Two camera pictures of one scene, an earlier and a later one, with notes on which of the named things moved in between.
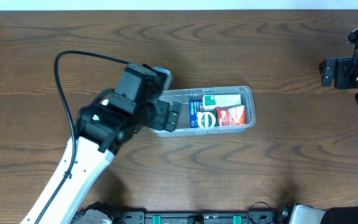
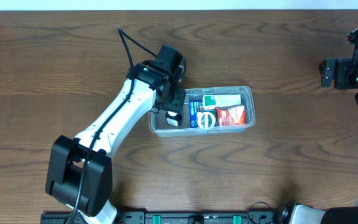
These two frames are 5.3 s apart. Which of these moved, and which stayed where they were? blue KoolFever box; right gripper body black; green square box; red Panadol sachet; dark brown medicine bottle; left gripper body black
Moved: dark brown medicine bottle; left gripper body black
Stayed: right gripper body black; blue KoolFever box; red Panadol sachet; green square box
